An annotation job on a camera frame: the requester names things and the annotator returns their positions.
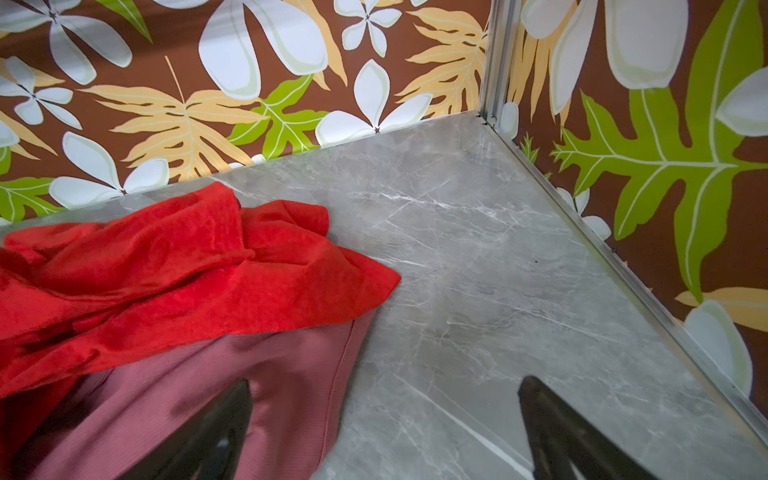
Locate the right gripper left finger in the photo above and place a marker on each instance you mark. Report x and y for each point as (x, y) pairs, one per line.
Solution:
(207, 446)

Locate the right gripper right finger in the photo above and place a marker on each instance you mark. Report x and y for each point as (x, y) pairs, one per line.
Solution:
(564, 445)

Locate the maroon pink cloth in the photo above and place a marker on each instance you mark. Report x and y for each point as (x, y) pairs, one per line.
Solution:
(113, 419)

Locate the red cloth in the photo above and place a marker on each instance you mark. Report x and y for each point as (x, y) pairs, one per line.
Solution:
(77, 298)

